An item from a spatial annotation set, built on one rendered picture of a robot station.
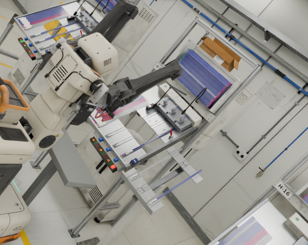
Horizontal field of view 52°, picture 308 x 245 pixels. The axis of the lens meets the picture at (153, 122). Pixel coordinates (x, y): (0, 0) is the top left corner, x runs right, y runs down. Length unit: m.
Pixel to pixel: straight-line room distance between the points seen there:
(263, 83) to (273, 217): 2.07
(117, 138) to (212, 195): 1.96
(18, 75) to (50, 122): 2.18
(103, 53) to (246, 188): 2.75
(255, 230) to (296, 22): 2.74
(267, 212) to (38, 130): 1.61
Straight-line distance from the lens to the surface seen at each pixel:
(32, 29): 3.56
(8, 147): 1.55
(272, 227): 2.38
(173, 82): 2.79
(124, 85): 1.75
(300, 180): 2.56
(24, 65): 3.92
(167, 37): 4.82
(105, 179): 2.83
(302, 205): 2.40
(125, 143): 2.45
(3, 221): 2.03
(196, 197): 4.18
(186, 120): 2.58
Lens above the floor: 1.63
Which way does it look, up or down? 14 degrees down
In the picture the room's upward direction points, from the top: 41 degrees clockwise
